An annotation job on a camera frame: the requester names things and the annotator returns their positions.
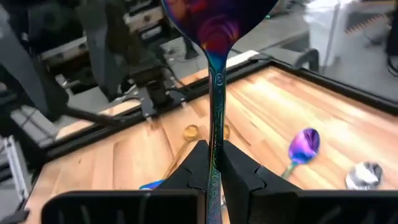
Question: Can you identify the black table frame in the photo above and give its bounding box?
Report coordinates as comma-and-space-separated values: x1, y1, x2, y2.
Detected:
18, 57, 398, 224

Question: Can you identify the black orange striped mat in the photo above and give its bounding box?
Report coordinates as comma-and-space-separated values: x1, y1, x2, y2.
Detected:
343, 8, 391, 35

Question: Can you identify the black rig post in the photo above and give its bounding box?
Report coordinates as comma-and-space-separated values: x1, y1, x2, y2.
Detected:
0, 0, 70, 123

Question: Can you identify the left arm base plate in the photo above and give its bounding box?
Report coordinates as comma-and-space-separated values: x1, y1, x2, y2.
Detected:
136, 85, 187, 118

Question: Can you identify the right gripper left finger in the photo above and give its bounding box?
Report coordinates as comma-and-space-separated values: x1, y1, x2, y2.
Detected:
40, 139, 210, 224

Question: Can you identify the silver aluminium extrusion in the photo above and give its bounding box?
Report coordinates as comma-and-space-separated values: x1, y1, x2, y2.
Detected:
2, 135, 31, 202

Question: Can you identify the black diagonal brace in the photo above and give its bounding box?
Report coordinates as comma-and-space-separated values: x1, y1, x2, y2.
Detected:
63, 105, 128, 128

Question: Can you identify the iridescent rainbow spoon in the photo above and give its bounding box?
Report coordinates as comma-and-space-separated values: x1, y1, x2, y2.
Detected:
139, 179, 165, 190
160, 0, 280, 224
281, 127, 321, 180

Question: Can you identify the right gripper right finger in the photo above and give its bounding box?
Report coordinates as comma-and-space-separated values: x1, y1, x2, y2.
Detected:
221, 139, 398, 224

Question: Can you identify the silver spoon lavender handle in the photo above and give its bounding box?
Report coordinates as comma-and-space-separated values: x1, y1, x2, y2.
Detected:
345, 161, 384, 190

